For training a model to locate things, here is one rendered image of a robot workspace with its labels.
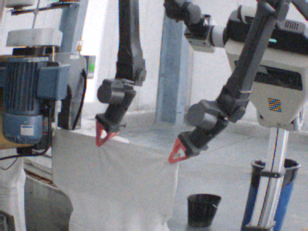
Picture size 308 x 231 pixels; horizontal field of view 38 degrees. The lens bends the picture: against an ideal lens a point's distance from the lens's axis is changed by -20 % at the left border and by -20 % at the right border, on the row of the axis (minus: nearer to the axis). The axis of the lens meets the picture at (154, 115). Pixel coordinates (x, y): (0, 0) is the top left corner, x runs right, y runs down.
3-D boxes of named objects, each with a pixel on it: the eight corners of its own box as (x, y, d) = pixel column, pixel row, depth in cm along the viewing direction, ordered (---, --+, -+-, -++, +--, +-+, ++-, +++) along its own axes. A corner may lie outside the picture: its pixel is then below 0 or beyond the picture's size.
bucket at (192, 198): (221, 221, 422) (227, 196, 419) (207, 230, 396) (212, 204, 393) (192, 217, 437) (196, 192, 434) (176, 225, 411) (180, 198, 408)
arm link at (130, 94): (142, 91, 162) (129, 81, 164) (127, 89, 156) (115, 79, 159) (131, 111, 164) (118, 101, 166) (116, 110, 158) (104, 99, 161)
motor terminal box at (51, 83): (67, 106, 143) (71, 66, 142) (58, 110, 133) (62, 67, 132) (43, 105, 144) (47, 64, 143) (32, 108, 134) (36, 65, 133)
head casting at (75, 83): (83, 128, 190) (91, 46, 186) (42, 133, 168) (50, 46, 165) (32, 117, 205) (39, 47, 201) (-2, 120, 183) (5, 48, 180)
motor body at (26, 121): (51, 143, 144) (58, 56, 141) (21, 147, 130) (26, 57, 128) (22, 134, 151) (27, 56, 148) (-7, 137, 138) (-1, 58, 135)
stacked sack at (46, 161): (98, 170, 490) (97, 156, 488) (60, 178, 432) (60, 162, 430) (67, 160, 510) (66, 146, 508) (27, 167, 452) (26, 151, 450)
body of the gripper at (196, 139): (175, 136, 145) (195, 119, 142) (192, 133, 154) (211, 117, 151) (188, 156, 143) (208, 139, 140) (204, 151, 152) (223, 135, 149)
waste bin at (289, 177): (289, 228, 386) (305, 160, 379) (273, 245, 342) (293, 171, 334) (246, 224, 410) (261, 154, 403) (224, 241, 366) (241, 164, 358)
